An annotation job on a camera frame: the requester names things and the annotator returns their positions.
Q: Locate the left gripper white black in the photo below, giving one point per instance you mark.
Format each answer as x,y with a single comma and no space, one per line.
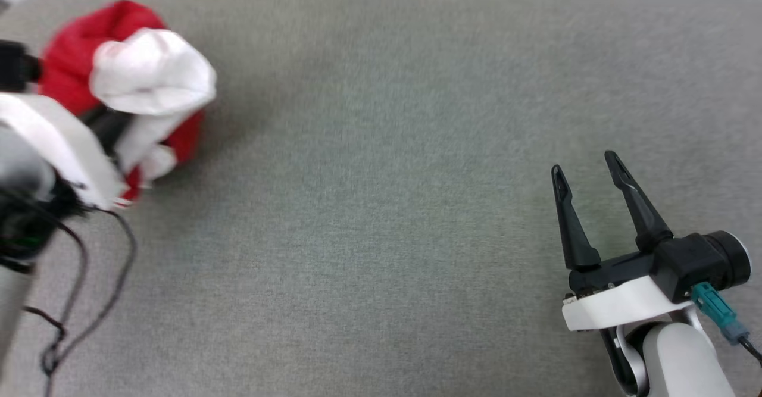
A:
47,129

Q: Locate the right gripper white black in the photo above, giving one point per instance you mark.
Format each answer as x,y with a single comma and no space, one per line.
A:
619,302

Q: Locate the red and white garment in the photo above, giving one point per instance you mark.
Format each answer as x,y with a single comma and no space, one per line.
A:
71,52

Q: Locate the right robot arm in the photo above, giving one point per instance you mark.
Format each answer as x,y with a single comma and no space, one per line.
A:
684,361

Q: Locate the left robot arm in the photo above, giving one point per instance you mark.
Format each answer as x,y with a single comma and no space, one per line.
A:
15,206

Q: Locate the right wrist teal connector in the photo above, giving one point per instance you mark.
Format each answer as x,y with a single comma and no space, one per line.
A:
717,310

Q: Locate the grey fabric sofa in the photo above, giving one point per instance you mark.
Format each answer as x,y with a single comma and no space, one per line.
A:
387,206

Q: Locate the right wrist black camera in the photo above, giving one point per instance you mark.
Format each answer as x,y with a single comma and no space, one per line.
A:
696,263

